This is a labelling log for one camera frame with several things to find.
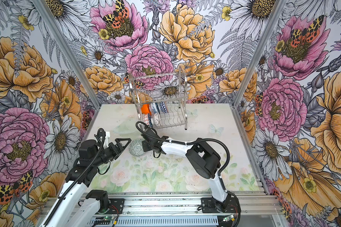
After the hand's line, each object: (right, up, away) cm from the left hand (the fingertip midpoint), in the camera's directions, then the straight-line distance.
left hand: (128, 148), depth 75 cm
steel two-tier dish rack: (+12, +32, +45) cm, 57 cm away
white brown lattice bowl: (+12, +14, +19) cm, 27 cm away
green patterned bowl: (-1, -3, +16) cm, 17 cm away
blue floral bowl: (+10, +23, +27) cm, 36 cm away
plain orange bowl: (+3, +22, +27) cm, 35 cm away
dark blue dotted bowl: (+16, +24, +28) cm, 40 cm away
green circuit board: (-10, -34, -4) cm, 36 cm away
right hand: (+7, -3, +16) cm, 17 cm away
